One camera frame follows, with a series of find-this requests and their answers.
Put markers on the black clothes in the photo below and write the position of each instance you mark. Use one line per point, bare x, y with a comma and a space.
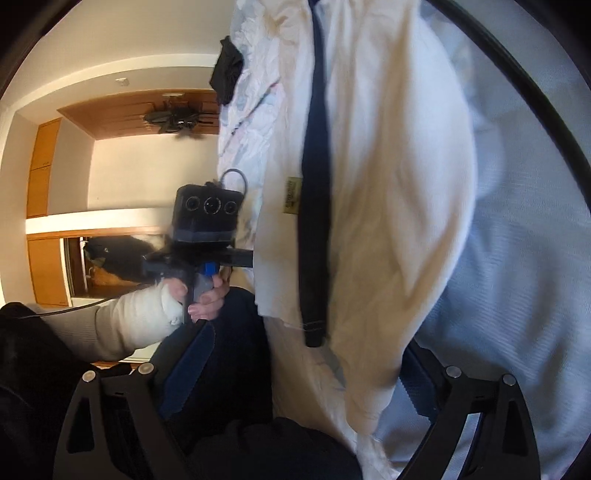
226, 74

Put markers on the white light switch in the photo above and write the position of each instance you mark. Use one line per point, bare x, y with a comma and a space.
122, 82

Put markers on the wooden door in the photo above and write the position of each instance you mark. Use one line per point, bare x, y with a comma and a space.
115, 120

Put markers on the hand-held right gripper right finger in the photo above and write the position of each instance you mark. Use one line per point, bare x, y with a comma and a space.
422, 397

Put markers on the white navy olive jersey shirt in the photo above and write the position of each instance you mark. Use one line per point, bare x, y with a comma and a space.
392, 184

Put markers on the dark clothes pile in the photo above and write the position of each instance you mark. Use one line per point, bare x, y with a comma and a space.
120, 258

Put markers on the person's left hand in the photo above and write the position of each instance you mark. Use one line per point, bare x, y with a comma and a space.
212, 302

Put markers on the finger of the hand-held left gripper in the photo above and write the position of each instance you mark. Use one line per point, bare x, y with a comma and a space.
235, 258

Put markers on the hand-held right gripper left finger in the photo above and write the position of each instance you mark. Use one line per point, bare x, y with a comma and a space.
189, 369

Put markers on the pastel printed bed blanket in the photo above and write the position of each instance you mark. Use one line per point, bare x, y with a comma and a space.
508, 277

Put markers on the wooden wall cabinet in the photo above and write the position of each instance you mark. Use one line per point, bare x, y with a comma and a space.
44, 175

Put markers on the person's dark trousers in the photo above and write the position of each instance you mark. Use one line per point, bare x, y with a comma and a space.
240, 360

